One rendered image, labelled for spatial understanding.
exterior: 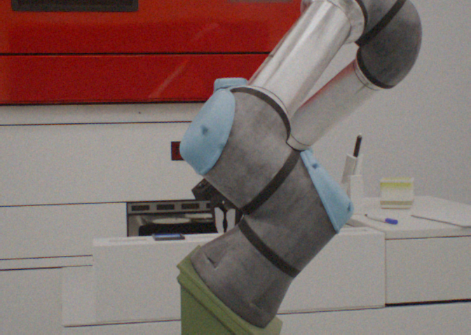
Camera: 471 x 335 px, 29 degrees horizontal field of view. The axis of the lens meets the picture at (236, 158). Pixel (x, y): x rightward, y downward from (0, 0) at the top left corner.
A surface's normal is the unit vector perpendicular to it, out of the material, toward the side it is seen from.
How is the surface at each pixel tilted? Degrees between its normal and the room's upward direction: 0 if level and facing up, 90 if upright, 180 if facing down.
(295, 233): 100
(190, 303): 90
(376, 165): 90
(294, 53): 49
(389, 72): 139
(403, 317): 90
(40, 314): 90
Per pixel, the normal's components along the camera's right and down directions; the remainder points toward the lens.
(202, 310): -0.11, 0.05
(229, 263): -0.18, -0.43
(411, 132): 0.18, 0.05
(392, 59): -0.05, 0.76
